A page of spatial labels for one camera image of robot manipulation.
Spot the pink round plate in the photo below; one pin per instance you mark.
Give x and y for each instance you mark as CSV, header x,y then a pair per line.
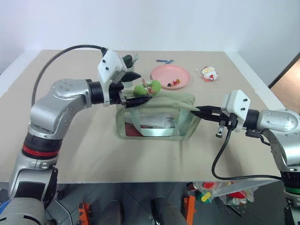
x,y
164,73

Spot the green transparent zip pouch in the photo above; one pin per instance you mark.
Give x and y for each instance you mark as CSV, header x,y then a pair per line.
x,y
164,103

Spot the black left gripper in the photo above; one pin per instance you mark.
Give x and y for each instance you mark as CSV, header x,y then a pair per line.
x,y
116,95

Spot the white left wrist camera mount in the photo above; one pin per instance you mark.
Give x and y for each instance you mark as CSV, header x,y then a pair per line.
x,y
109,66

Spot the clear bag of colourful items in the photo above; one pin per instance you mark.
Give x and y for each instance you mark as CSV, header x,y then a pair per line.
x,y
211,189

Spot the white item inside pouch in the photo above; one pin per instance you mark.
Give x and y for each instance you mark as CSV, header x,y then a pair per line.
x,y
164,122

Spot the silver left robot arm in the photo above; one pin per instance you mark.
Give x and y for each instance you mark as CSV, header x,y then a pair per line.
x,y
54,110

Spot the beige table mat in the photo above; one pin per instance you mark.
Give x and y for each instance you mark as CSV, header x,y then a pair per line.
x,y
145,159

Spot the blue flat strip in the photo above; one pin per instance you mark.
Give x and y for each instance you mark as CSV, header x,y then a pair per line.
x,y
170,61
161,61

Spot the orange clamp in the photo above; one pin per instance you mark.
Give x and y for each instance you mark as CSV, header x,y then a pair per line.
x,y
83,211
190,206

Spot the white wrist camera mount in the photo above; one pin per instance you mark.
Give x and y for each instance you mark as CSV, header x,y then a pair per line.
x,y
109,66
236,104

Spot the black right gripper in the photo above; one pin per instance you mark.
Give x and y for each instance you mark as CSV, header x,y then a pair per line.
x,y
226,120

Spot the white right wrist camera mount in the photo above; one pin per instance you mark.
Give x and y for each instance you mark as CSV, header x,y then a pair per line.
x,y
236,104

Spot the red item inside pouch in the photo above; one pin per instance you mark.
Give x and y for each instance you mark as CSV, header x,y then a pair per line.
x,y
131,129

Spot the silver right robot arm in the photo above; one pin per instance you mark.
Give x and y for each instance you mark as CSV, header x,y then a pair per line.
x,y
279,124

